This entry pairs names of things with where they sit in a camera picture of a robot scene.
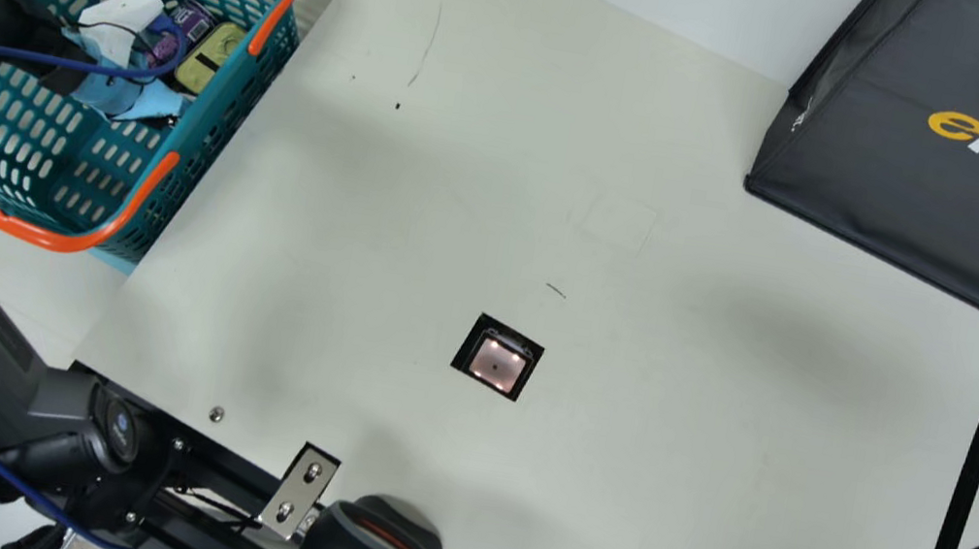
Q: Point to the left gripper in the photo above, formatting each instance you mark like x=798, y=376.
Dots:
x=120, y=96

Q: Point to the teal shopping basket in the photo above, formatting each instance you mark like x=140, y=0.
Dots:
x=29, y=143

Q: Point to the small square scanner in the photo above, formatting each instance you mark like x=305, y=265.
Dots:
x=498, y=359

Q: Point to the yellow rectangular tin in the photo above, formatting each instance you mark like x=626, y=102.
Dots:
x=211, y=59

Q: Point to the purple can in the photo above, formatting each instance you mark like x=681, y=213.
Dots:
x=188, y=21

